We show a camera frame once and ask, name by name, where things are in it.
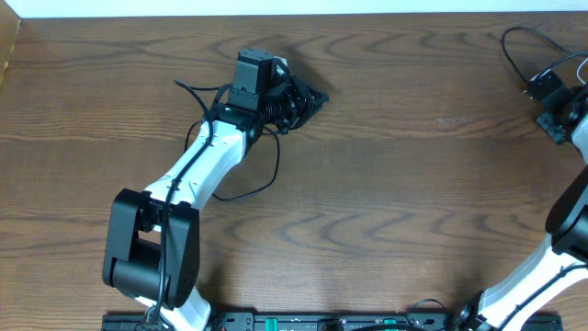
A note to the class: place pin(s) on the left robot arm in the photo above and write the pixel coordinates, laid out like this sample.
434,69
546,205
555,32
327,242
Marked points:
152,249

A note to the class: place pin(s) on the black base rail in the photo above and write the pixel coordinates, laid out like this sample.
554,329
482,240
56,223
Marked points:
242,320

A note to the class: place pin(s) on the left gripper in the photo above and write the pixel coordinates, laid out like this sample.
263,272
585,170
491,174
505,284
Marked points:
305,107

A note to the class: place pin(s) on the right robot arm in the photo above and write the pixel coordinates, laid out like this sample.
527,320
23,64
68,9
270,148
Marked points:
559,262

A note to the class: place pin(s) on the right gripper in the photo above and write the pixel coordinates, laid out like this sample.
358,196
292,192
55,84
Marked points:
550,119

